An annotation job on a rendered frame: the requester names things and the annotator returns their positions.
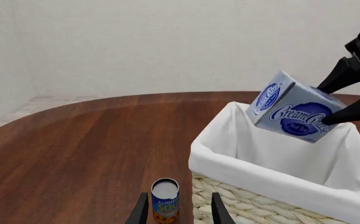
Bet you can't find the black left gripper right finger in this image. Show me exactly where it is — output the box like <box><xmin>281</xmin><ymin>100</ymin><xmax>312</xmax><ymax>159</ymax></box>
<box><xmin>212</xmin><ymin>192</ymin><xmax>235</xmax><ymax>224</ymax></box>

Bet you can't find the woven pale wicker basket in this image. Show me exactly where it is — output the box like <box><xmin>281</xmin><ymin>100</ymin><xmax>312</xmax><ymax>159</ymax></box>
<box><xmin>191</xmin><ymin>174</ymin><xmax>351</xmax><ymax>224</ymax></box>

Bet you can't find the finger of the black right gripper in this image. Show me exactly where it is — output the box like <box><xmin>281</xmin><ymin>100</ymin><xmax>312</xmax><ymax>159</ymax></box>
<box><xmin>321</xmin><ymin>93</ymin><xmax>360</xmax><ymax>126</ymax></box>
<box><xmin>316</xmin><ymin>55</ymin><xmax>360</xmax><ymax>95</ymax></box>

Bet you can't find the white cloth basket liner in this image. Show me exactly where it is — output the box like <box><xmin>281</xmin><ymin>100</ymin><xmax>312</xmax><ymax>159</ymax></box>
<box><xmin>188</xmin><ymin>101</ymin><xmax>360</xmax><ymax>224</ymax></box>

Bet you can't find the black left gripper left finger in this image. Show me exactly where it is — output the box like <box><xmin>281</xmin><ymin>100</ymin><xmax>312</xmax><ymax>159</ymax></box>
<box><xmin>125</xmin><ymin>192</ymin><xmax>149</xmax><ymax>224</ymax></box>

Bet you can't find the blue alphabet soup tin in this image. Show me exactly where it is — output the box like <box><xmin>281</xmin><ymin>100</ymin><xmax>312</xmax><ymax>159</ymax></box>
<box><xmin>150</xmin><ymin>177</ymin><xmax>181</xmax><ymax>222</ymax></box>

